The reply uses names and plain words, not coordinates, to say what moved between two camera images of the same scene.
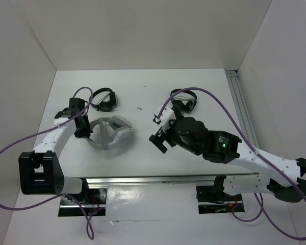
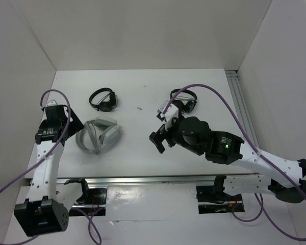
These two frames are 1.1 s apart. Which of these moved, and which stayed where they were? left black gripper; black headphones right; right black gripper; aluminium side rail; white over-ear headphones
Moved: left black gripper; white over-ear headphones
Stayed: black headphones right; right black gripper; aluminium side rail
